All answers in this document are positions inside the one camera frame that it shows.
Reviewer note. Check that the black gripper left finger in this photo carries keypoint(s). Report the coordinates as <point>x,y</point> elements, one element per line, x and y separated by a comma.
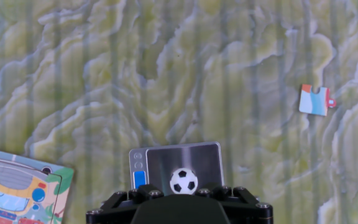
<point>120,205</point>

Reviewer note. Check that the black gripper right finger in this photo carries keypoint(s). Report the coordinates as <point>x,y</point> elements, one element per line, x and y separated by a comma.
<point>247,205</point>

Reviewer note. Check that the small soccer ball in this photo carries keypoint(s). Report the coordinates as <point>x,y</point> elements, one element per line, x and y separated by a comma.
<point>183,181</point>

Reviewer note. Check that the silver digital pocket scale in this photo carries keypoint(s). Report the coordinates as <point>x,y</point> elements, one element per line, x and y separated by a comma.
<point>197,161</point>

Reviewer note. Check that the cartoon bus jigsaw board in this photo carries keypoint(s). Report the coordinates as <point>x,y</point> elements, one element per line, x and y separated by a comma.
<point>17,186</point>

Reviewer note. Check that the loose jigsaw puzzle piece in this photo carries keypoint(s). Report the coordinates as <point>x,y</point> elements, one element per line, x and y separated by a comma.
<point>314,101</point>

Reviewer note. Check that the green marble pattern mat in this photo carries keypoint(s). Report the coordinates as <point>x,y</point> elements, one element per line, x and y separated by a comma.
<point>166,77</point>

